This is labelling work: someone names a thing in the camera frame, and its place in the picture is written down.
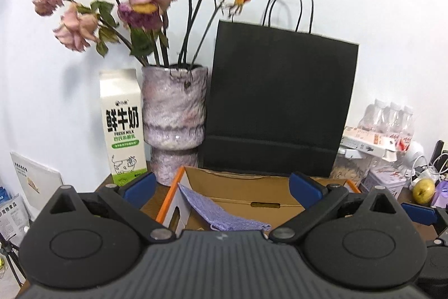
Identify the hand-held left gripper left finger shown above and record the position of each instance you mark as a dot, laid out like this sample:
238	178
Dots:
140	188

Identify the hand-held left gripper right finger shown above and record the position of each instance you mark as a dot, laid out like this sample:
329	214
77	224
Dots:
306	190

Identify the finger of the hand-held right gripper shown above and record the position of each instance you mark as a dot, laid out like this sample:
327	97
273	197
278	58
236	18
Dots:
418	213

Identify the cardboard box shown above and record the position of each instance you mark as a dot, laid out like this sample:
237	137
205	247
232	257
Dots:
245	192

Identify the purple knitted towel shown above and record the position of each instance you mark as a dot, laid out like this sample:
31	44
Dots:
217	211

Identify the yellow green apple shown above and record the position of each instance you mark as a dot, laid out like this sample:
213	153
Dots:
423	191

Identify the purple white packet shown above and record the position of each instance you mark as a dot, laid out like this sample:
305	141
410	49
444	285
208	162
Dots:
441	194

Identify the lavender tin box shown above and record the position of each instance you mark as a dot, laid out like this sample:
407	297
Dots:
385	181

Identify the clear seed container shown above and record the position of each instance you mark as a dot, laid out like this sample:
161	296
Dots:
350	167

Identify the small white desk fan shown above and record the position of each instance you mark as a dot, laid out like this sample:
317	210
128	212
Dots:
414	155

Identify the empty clear plastic container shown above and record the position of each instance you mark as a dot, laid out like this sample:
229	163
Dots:
383	162

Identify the black upright device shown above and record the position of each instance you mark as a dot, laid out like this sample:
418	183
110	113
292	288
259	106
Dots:
436	152

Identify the white green milk carton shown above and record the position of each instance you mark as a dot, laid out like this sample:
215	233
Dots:
120	124

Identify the white pink flat carton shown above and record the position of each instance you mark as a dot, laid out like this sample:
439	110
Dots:
367	141

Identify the clear pink label water bottle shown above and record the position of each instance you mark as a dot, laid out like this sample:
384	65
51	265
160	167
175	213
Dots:
392	118
374	115
406	131

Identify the mottled pink ceramic vase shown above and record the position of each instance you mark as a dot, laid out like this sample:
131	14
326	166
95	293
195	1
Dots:
173	110

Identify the black paper bag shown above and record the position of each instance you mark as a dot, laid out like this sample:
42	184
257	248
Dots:
280	99

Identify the white booklet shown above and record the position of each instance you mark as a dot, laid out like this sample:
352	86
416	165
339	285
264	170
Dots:
36	183

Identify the blue printed food packet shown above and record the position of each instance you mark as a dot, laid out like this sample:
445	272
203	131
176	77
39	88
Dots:
12	215

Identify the black tripod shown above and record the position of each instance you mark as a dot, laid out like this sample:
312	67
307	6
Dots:
12	260

